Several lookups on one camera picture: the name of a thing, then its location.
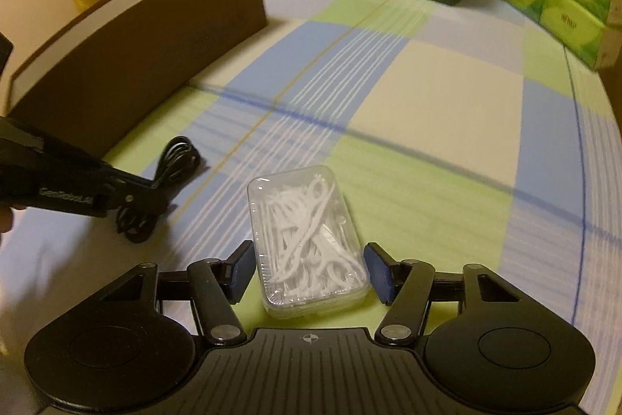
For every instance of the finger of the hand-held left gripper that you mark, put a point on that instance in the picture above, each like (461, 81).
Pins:
(73, 155)
(138, 198)

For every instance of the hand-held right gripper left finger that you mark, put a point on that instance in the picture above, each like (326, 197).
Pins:
(240, 269)

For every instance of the checked tablecloth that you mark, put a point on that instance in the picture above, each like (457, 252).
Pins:
(437, 104)

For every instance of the person's left hand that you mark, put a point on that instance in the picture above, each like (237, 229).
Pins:
(5, 220)

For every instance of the clear floss pick box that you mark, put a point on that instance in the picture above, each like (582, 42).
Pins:
(306, 220)

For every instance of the brown shoe box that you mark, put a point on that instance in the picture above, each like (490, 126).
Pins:
(146, 70)

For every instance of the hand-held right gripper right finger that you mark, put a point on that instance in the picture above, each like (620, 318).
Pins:
(379, 271)

